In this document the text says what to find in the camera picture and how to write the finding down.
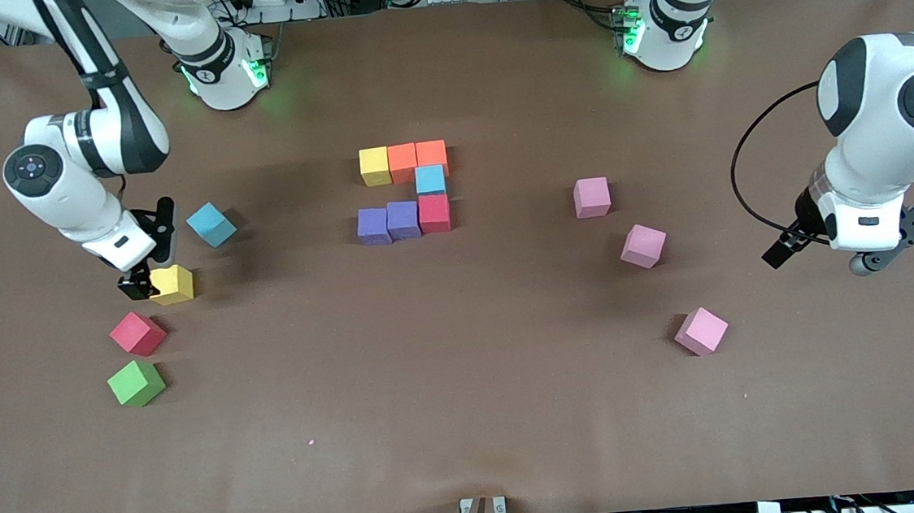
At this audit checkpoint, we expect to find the yellow foam cube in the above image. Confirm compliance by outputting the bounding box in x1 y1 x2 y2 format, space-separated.
358 146 394 189
146 263 196 307

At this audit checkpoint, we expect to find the purple foam cube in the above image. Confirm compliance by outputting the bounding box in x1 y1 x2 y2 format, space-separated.
385 199 422 241
355 207 393 248

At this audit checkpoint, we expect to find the green foam cube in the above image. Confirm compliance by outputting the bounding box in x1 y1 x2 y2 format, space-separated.
105 357 168 411

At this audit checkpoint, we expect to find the orange foam cube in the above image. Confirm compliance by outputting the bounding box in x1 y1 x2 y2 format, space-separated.
415 139 450 179
387 142 420 186

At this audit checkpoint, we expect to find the red foam cube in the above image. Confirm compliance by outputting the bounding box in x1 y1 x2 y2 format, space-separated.
417 193 453 236
107 309 169 360

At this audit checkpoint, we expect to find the pink foam cube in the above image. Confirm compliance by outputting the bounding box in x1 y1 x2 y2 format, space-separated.
617 221 670 272
672 305 732 359
572 176 614 220

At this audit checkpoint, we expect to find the cyan foam cube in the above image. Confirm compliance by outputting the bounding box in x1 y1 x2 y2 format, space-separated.
185 200 238 250
414 164 448 198

